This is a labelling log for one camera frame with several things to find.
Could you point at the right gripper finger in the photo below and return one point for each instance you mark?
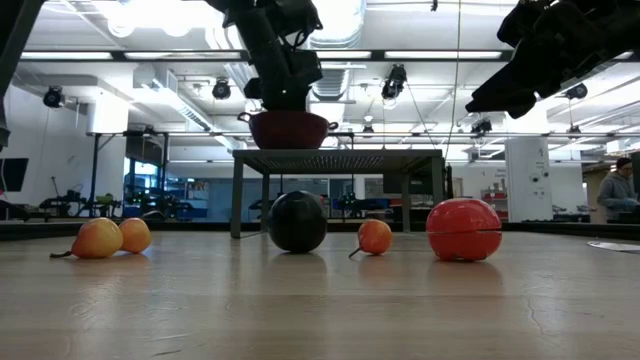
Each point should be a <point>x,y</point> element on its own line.
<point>520,80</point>
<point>522,109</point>

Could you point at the orange round fruit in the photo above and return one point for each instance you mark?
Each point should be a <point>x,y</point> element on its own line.
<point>137,235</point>

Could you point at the yellow-orange pear with stem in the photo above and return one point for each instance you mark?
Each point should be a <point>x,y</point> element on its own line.
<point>97,239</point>

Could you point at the small orange-red pear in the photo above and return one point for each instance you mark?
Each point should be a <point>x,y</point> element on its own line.
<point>375,237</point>

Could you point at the black ceiling spotlight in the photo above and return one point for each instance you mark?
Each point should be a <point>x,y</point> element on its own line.
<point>395,82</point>
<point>221,89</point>
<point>576,91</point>
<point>481,126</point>
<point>53,96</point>

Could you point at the grey perforated metal shelf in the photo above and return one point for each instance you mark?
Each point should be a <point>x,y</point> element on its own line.
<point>337,161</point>

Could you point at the white room pillar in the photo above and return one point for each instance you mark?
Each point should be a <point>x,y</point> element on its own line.
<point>527,175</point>

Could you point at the black aluminium table frame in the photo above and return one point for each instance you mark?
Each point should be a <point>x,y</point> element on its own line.
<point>550,229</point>

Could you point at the black wall monitor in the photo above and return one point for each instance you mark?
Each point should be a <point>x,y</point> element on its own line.
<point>12,174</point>

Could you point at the purple plastic colander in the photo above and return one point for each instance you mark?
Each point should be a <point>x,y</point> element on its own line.
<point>290,131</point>

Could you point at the person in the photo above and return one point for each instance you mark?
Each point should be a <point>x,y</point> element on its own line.
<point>616,192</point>

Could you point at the black round plum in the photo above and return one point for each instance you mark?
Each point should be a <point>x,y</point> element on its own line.
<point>297,222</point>

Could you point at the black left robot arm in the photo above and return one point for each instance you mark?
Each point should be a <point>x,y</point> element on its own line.
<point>15,40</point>

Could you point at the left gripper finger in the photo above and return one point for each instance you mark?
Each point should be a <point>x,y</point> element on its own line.
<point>284,99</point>

